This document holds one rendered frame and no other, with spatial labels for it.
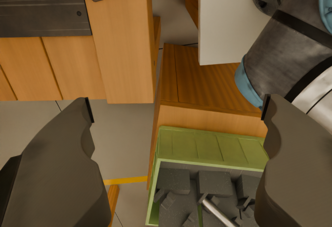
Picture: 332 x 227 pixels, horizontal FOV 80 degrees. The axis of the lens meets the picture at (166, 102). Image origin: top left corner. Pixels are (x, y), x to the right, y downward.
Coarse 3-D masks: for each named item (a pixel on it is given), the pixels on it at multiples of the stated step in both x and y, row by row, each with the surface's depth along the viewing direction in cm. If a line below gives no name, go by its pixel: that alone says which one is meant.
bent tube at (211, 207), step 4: (204, 200) 77; (208, 200) 77; (204, 204) 76; (208, 204) 76; (212, 204) 76; (208, 208) 76; (212, 208) 75; (216, 208) 75; (212, 212) 75; (216, 212) 74; (220, 212) 75; (216, 216) 74; (220, 216) 74; (224, 216) 74; (220, 220) 74; (224, 220) 73; (228, 220) 73; (224, 224) 73; (228, 224) 73; (232, 224) 72
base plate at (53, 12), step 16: (0, 0) 44; (16, 0) 44; (32, 0) 44; (48, 0) 44; (64, 0) 44; (80, 0) 44; (0, 16) 46; (16, 16) 46; (32, 16) 46; (48, 16) 46; (64, 16) 46; (80, 16) 46; (0, 32) 48; (16, 32) 48; (32, 32) 48; (48, 32) 48; (64, 32) 48; (80, 32) 48
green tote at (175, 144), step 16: (160, 128) 75; (176, 128) 77; (160, 144) 69; (176, 144) 70; (192, 144) 71; (208, 144) 72; (224, 144) 73; (240, 144) 74; (256, 144) 76; (160, 160) 63; (176, 160) 63; (192, 160) 64; (208, 160) 65; (224, 160) 66; (240, 160) 68; (256, 160) 69
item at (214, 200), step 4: (212, 196) 78; (212, 200) 76; (216, 200) 76; (216, 204) 75; (204, 208) 79; (208, 212) 78; (232, 220) 76; (236, 220) 73; (240, 220) 73; (236, 224) 74; (240, 224) 72
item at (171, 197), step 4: (168, 196) 75; (172, 196) 75; (164, 200) 77; (168, 200) 77; (172, 200) 74; (164, 204) 76; (168, 204) 76; (192, 212) 72; (192, 216) 71; (196, 216) 71; (188, 220) 73; (192, 220) 71; (184, 224) 72; (188, 224) 72
